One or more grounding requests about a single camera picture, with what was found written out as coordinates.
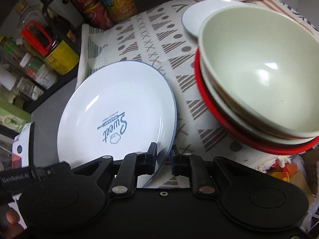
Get red and black bowl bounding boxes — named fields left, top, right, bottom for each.
left=194, top=50, right=318, bottom=155

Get dark soy sauce bottle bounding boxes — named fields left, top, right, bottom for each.
left=15, top=0, right=80, bottom=75

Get white paper package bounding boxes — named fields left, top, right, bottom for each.
left=11, top=123, right=34, bottom=169

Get person right hand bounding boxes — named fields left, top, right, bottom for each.
left=3, top=208, right=24, bottom=239

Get green carton box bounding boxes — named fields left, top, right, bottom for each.
left=0, top=98, right=31, bottom=133

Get small white plate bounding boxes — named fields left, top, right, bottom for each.
left=181, top=0, right=245, bottom=38

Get patterned fringed table cloth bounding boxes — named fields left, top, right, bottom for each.
left=75, top=0, right=319, bottom=188

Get white plate blue lettering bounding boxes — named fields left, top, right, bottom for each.
left=57, top=60, right=178, bottom=189

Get black metal kitchen rack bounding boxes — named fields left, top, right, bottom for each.
left=0, top=0, right=86, bottom=114

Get clear spice jar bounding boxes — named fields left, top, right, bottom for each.
left=17, top=77, right=44, bottom=101

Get white cap small bottle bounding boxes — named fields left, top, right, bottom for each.
left=34, top=64, right=58, bottom=90

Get pale green bowl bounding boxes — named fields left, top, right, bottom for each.
left=200, top=66, right=315, bottom=145
left=198, top=5, right=318, bottom=138

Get red drink can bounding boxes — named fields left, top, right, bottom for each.
left=72, top=0, right=114, bottom=30

